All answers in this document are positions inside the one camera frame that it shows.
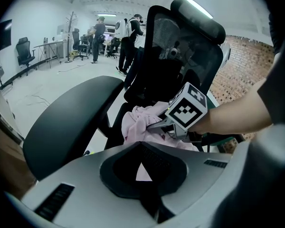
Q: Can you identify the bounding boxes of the person's black shirt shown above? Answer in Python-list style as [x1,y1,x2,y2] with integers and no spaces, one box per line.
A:
[256,8,285,128]

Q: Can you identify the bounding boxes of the black mesh office chair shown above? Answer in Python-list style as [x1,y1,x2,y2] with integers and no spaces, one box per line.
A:
[22,0,227,182]
[16,37,38,77]
[72,28,89,61]
[105,38,121,59]

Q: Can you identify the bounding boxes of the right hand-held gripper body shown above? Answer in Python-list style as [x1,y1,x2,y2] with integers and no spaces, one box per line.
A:
[146,81,209,143]

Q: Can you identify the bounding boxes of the person's right forearm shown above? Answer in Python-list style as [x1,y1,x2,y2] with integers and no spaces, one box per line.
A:
[191,78,274,135]

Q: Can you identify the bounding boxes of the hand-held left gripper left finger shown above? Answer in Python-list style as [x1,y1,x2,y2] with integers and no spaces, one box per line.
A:
[99,141,145,199]

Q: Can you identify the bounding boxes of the black coat rack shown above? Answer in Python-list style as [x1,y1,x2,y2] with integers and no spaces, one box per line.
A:
[63,11,78,64]

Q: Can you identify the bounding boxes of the pink cloth garment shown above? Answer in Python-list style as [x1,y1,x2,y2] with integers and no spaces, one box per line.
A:
[121,101,200,182]

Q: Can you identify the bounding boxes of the black television screen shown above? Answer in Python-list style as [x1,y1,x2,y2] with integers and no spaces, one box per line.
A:
[0,19,13,57]

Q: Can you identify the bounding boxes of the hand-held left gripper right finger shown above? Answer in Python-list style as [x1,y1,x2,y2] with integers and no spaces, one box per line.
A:
[140,141,189,197]

